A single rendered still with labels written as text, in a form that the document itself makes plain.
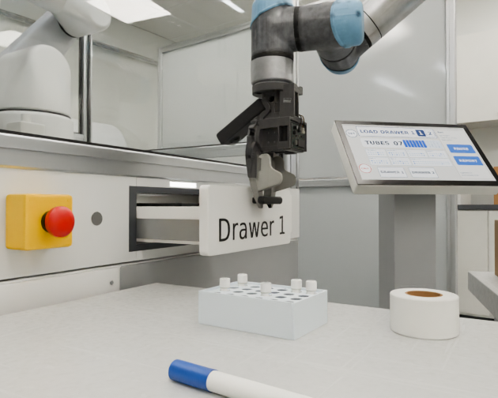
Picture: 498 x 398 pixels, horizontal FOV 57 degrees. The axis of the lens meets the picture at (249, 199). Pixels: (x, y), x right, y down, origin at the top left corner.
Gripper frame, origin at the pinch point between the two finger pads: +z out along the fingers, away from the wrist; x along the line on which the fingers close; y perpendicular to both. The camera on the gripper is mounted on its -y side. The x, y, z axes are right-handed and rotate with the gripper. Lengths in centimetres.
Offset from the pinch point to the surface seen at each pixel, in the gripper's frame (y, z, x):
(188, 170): -18.1, -6.1, 2.1
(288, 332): 19.4, 13.7, -29.3
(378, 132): -4, -25, 91
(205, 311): 8.7, 12.9, -29.0
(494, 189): 32, -4, 102
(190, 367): 18.5, 13.0, -44.1
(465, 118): 2, -68, 329
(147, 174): -17.5, -4.7, -10.5
